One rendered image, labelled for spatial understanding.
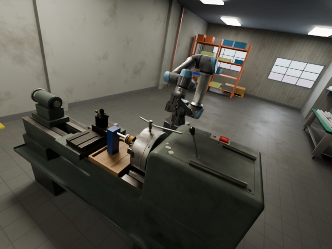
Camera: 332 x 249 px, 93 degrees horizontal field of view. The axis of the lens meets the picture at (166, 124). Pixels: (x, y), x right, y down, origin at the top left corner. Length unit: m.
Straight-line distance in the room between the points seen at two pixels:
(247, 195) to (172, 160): 0.37
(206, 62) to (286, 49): 8.49
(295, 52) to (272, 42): 1.07
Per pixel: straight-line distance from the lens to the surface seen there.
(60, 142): 1.54
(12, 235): 2.24
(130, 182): 1.22
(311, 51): 9.85
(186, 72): 0.96
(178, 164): 0.82
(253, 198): 0.84
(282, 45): 9.76
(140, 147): 1.02
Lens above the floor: 1.78
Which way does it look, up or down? 27 degrees down
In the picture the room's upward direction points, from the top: 11 degrees clockwise
